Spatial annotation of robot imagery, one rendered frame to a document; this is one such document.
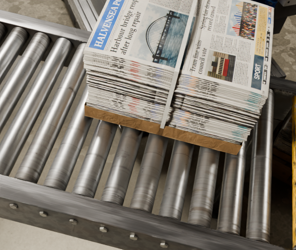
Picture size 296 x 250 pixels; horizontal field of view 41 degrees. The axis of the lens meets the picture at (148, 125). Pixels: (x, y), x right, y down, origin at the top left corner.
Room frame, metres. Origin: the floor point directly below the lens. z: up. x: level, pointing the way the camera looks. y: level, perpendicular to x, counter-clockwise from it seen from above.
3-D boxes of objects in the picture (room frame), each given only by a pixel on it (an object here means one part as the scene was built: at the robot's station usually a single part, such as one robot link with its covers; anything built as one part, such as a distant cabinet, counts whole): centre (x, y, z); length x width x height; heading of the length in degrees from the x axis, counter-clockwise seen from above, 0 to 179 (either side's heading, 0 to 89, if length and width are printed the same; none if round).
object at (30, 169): (0.60, 0.23, 0.77); 0.47 x 0.05 x 0.05; 177
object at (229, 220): (0.58, -0.23, 0.77); 0.47 x 0.05 x 0.05; 177
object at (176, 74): (0.70, -0.04, 0.92); 0.29 x 0.01 x 0.23; 176
